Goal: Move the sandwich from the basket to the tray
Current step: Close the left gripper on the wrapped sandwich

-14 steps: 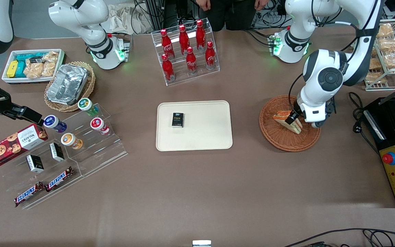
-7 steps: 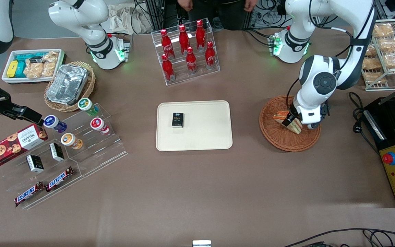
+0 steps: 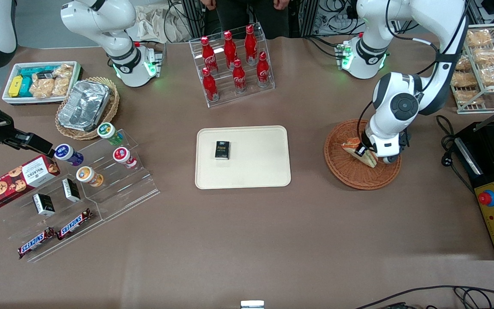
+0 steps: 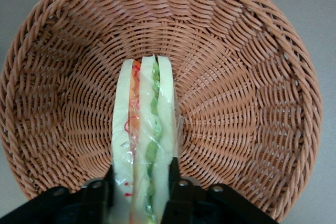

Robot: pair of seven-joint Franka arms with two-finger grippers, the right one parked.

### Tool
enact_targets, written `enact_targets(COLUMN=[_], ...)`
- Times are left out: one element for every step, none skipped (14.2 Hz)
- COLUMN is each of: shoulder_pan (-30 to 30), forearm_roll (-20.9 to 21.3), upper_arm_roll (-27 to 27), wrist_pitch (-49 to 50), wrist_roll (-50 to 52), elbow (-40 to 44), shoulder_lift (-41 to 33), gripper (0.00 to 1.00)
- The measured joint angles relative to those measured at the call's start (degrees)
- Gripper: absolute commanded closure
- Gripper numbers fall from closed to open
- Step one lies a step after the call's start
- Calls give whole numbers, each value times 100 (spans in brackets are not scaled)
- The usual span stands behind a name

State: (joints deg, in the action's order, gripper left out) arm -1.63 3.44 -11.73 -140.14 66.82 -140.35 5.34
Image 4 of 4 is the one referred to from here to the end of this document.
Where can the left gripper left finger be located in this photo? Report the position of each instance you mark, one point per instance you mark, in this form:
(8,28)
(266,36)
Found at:
(98,197)

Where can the triangle sandwich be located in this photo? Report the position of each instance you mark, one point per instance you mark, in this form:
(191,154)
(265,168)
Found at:
(147,134)

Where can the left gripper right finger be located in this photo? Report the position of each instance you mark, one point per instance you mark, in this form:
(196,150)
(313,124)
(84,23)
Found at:
(181,197)

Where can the brown round wicker basket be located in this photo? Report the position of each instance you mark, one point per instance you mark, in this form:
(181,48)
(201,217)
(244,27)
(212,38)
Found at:
(236,77)

